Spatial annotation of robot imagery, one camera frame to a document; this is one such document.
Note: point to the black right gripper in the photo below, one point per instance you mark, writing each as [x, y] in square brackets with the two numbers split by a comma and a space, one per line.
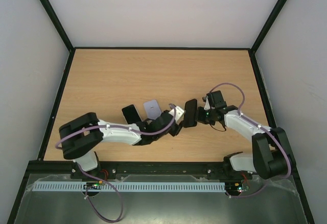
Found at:
[201, 115]

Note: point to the black phone case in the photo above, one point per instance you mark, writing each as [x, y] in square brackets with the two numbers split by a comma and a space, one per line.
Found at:
[189, 119]

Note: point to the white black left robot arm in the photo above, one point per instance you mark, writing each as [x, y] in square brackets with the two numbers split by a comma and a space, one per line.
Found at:
[79, 137]

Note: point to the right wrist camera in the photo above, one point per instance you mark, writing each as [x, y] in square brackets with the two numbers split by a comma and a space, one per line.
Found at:
[207, 105]

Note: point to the white slotted cable duct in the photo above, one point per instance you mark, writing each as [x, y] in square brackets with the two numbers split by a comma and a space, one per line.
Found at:
[129, 187]

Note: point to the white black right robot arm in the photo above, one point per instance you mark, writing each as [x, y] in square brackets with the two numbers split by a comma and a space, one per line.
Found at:
[271, 153]

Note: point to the black white-edged smartphone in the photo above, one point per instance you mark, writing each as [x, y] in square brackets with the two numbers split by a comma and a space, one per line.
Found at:
[131, 114]

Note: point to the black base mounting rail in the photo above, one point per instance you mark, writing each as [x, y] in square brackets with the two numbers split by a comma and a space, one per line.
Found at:
[209, 170]

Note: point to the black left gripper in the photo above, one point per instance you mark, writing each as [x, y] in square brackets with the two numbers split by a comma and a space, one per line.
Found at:
[176, 130]

